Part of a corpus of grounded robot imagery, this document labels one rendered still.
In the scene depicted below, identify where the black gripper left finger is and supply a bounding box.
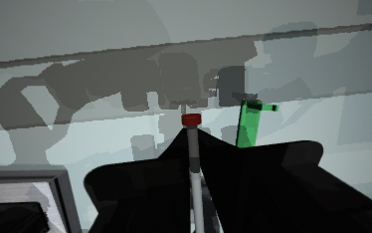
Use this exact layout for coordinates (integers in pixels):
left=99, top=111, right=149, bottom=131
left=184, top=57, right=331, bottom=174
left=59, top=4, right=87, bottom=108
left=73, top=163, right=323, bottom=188
left=84, top=127, right=191, bottom=233

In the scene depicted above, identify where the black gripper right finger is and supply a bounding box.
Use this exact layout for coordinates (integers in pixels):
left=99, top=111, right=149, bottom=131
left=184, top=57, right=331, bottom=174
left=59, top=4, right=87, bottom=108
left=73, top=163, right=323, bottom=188
left=198, top=128, right=323, bottom=233

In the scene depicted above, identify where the grey tapered pin with red cap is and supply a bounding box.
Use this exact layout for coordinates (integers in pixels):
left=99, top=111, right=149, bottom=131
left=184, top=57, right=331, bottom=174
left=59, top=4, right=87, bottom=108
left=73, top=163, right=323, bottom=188
left=181, top=114, right=205, bottom=233

